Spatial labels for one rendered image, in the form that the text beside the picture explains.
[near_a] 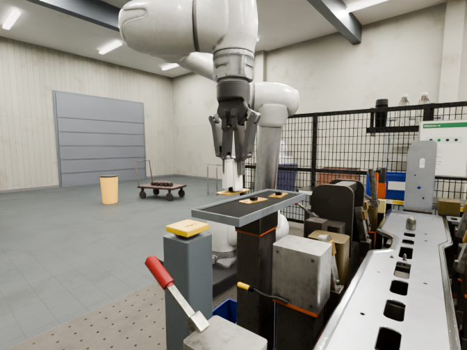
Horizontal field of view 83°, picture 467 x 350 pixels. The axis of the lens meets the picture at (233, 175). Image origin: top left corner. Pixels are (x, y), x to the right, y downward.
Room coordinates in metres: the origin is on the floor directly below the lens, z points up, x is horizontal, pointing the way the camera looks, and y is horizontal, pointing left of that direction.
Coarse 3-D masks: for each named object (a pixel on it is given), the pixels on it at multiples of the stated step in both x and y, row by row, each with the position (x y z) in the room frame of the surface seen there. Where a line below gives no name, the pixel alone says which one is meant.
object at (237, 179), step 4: (232, 160) 0.58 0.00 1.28; (232, 164) 0.58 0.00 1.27; (236, 164) 0.58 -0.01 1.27; (232, 168) 0.58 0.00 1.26; (236, 168) 0.58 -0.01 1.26; (236, 172) 0.58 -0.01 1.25; (236, 176) 0.58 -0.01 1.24; (240, 176) 0.59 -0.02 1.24; (236, 180) 0.58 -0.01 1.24; (240, 180) 0.59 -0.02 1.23; (236, 184) 0.58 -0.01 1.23; (240, 184) 0.59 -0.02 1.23; (236, 188) 0.58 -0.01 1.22; (240, 188) 0.59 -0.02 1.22
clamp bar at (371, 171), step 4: (372, 168) 1.17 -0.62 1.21; (380, 168) 1.14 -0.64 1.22; (368, 172) 1.16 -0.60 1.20; (372, 172) 1.15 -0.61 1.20; (380, 172) 1.14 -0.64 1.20; (372, 176) 1.15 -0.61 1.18; (372, 180) 1.15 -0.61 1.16; (372, 184) 1.15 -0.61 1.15; (376, 184) 1.16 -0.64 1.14; (372, 188) 1.15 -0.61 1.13; (376, 188) 1.16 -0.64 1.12; (372, 192) 1.14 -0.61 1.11; (376, 192) 1.14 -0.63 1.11; (372, 196) 1.14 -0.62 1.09; (376, 196) 1.14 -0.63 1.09; (372, 200) 1.14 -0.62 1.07; (376, 200) 1.14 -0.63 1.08
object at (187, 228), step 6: (180, 222) 0.51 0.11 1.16; (186, 222) 0.51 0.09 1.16; (192, 222) 0.51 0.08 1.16; (198, 222) 0.51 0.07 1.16; (168, 228) 0.49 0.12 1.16; (174, 228) 0.48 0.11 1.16; (180, 228) 0.47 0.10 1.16; (186, 228) 0.47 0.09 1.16; (192, 228) 0.47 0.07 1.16; (198, 228) 0.48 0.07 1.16; (204, 228) 0.49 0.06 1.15; (180, 234) 0.47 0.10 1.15; (186, 234) 0.46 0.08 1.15; (192, 234) 0.47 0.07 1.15
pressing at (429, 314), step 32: (384, 224) 1.03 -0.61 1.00; (416, 224) 1.03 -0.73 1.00; (384, 256) 0.72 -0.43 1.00; (416, 256) 0.72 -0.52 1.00; (352, 288) 0.54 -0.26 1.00; (384, 288) 0.55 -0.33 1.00; (416, 288) 0.55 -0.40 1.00; (448, 288) 0.55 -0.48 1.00; (352, 320) 0.44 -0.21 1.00; (384, 320) 0.44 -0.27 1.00; (416, 320) 0.44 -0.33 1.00; (448, 320) 0.45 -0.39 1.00
